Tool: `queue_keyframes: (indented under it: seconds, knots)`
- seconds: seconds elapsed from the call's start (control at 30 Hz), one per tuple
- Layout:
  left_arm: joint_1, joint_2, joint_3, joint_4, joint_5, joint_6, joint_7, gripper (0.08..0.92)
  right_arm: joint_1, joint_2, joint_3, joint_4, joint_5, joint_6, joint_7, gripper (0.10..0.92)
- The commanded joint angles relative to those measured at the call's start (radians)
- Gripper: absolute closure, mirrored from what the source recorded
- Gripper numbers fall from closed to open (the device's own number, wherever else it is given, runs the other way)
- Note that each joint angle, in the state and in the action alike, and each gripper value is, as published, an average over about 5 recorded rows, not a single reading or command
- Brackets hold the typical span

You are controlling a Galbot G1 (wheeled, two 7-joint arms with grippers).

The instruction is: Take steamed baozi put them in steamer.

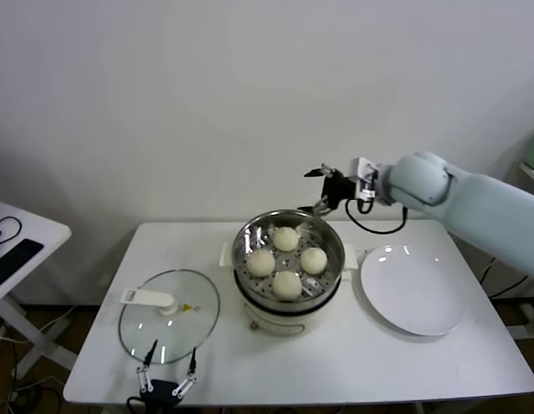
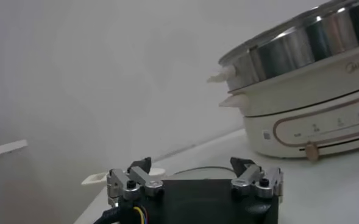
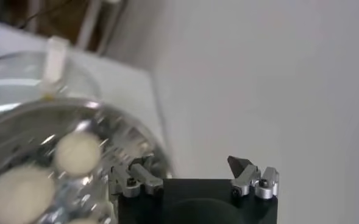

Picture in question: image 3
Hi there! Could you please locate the white steamed baozi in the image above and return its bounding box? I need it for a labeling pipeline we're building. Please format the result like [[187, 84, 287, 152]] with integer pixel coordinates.
[[0, 165, 57, 224], [53, 130, 103, 178]]

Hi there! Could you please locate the stainless steel steamer basket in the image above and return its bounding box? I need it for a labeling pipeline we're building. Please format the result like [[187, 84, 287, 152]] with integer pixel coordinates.
[[0, 97, 174, 224]]

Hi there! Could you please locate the white folding side table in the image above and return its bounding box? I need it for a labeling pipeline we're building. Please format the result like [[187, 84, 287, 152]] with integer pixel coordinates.
[[74, 0, 127, 56]]

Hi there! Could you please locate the glass lid with white handle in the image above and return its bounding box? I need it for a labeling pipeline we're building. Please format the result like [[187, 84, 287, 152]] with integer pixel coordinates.
[[0, 35, 103, 122]]

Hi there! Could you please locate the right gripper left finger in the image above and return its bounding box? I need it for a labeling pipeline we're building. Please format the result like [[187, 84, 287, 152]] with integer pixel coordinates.
[[110, 155, 165, 199]]

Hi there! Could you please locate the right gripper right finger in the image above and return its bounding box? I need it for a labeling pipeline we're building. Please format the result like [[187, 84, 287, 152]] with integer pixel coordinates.
[[227, 155, 280, 200]]

